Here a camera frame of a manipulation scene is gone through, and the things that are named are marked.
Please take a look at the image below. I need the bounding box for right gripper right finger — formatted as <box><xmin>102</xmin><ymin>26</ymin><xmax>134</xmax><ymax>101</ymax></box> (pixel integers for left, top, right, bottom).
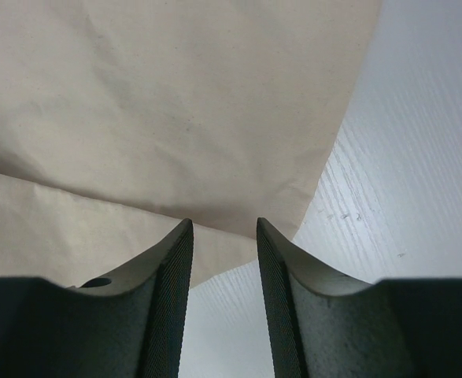
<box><xmin>257</xmin><ymin>217</ymin><xmax>392</xmax><ymax>377</ymax></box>

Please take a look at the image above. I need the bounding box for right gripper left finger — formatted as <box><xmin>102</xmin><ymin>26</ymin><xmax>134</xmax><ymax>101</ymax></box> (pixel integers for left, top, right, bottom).
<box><xmin>67</xmin><ymin>219</ymin><xmax>194</xmax><ymax>377</ymax></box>

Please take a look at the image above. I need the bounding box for beige cloth drape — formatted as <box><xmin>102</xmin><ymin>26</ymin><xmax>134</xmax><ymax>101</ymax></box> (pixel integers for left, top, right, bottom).
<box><xmin>0</xmin><ymin>1</ymin><xmax>381</xmax><ymax>286</ymax></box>

